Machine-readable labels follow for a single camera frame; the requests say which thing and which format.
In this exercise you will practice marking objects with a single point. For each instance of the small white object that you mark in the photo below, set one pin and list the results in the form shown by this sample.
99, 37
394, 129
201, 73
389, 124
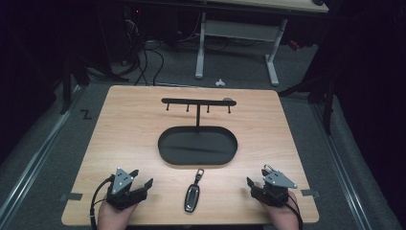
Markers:
220, 83

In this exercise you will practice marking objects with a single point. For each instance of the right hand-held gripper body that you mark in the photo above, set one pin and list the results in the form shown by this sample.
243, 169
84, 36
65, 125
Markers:
274, 191

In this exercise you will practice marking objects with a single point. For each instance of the black metal stand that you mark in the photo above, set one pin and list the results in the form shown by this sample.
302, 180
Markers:
66, 86
327, 105

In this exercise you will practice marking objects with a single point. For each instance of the metal floor rail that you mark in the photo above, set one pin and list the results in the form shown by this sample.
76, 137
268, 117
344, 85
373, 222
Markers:
341, 166
35, 159

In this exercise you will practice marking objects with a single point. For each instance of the grey round table grommet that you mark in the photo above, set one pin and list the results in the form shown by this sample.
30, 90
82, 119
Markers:
228, 99

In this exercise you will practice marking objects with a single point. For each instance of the black key rack with tray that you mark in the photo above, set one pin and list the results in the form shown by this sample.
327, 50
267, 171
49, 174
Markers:
198, 147

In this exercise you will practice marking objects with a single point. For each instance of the white-legged desk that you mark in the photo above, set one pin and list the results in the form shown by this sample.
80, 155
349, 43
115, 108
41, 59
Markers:
239, 30

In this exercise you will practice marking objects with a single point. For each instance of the grey tape strip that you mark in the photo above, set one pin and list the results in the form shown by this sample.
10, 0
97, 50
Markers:
310, 193
72, 196

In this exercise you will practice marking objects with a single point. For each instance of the person's left hand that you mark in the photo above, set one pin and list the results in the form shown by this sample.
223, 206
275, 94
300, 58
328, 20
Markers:
111, 218

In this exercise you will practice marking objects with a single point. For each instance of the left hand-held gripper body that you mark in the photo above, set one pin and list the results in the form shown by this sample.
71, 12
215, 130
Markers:
121, 195

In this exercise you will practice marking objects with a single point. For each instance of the person's right hand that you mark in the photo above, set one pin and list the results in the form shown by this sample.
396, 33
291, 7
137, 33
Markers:
285, 217

